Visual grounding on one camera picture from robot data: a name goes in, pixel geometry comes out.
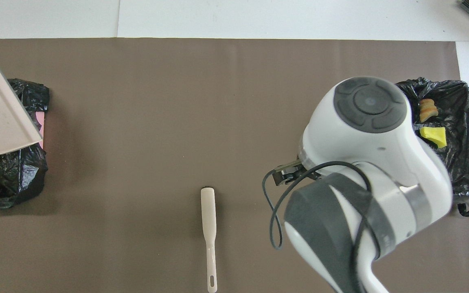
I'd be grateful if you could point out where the beige hand brush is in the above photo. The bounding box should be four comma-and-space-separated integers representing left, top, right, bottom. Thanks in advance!
201, 187, 218, 293

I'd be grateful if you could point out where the pale and orange croissant toy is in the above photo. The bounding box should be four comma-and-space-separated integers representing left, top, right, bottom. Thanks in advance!
419, 98, 439, 123

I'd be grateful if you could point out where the brown table mat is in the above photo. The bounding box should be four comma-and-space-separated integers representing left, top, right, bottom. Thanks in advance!
0, 38, 469, 293

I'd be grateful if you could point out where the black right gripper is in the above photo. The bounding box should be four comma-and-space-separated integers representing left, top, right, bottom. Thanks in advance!
272, 160, 320, 187

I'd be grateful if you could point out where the yellow foam chunk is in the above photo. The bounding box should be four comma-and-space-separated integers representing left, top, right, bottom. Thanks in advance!
419, 127, 447, 149

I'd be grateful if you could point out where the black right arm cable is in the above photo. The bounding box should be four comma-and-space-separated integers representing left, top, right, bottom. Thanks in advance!
262, 161, 381, 293

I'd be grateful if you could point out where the pink bin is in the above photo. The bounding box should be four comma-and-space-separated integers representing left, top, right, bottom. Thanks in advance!
37, 112, 46, 149

